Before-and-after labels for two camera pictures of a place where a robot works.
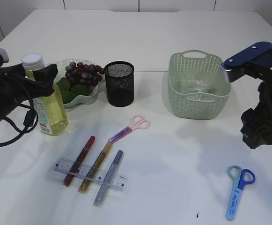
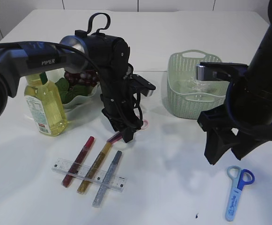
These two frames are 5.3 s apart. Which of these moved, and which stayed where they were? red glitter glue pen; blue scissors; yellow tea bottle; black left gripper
Moved: black left gripper
Stayed: red glitter glue pen; yellow tea bottle; blue scissors
